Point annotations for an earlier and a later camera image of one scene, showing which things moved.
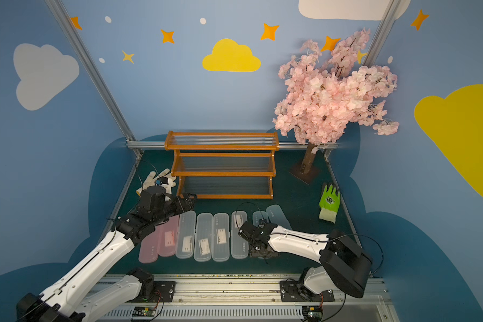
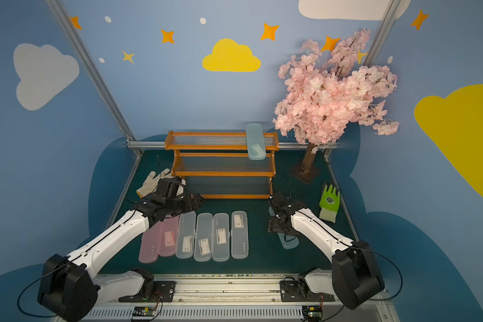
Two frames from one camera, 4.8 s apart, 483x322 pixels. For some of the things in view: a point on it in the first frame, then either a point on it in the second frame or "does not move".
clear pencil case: (203, 237) does not move
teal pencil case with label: (257, 215) to (255, 141)
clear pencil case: (185, 247) does not move
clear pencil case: (239, 247) does not move
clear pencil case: (221, 238) does not move
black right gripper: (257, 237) to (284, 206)
